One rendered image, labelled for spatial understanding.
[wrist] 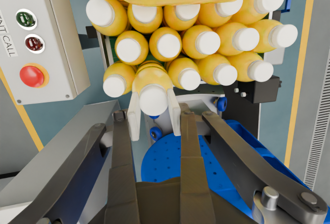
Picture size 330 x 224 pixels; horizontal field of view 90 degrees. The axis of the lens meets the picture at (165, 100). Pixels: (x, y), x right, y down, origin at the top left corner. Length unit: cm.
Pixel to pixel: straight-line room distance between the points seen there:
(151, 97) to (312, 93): 201
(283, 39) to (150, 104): 27
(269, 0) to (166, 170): 37
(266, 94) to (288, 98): 148
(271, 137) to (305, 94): 53
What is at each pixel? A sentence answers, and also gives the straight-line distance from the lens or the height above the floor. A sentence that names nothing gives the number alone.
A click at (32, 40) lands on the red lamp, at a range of 34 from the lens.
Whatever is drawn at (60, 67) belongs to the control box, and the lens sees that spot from 34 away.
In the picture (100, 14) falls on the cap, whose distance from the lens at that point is 31.
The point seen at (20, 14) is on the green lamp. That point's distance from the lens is 34.
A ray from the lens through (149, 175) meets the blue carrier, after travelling 39.
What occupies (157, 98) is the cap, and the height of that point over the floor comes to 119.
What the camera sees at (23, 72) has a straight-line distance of 35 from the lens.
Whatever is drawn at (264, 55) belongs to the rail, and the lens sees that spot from 51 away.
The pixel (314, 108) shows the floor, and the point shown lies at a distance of 225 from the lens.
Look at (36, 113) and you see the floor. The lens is 182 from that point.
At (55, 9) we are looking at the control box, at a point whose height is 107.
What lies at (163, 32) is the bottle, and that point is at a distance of 33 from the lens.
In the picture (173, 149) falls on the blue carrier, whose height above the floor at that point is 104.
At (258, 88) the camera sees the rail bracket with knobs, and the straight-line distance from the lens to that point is 50.
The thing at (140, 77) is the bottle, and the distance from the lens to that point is 26.
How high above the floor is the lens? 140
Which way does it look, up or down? 69 degrees down
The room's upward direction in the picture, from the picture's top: 166 degrees clockwise
